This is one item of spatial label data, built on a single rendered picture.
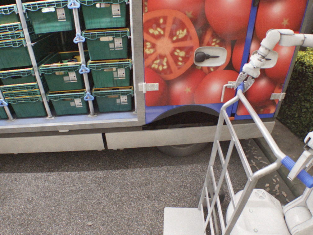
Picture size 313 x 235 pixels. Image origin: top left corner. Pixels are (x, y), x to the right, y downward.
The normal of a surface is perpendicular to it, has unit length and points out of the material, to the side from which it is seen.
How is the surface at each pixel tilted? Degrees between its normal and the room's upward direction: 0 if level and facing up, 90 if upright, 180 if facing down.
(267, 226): 0
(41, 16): 94
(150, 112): 90
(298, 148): 8
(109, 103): 92
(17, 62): 98
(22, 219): 0
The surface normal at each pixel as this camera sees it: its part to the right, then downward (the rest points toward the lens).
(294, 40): -0.13, 0.53
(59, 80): 0.11, 0.55
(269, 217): 0.00, -0.84
